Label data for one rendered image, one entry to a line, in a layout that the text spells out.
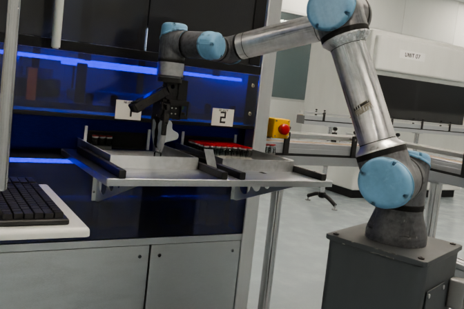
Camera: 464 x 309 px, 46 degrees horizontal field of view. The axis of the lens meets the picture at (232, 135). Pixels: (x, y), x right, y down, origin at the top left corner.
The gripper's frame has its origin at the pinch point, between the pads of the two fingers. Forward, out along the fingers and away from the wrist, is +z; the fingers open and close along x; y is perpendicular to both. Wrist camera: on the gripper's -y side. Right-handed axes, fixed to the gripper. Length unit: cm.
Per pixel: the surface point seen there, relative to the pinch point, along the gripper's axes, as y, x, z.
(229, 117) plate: 34.5, 19.8, -9.0
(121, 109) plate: -4.4, 19.8, -9.0
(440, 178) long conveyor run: 121, -1, 8
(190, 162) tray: 8.4, -5.9, 3.4
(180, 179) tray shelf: -0.9, -19.7, 5.9
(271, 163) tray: 36.1, -5.9, 3.1
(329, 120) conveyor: 307, 289, -1
